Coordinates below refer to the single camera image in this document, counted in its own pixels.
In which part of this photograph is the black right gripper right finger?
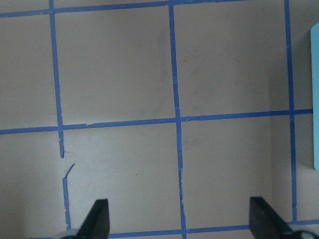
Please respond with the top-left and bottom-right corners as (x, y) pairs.
(249, 197), (294, 239)

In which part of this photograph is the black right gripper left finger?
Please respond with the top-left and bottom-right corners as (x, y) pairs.
(76, 199), (110, 239)

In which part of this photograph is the brown paper table cover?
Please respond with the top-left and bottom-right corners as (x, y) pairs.
(0, 0), (319, 239)

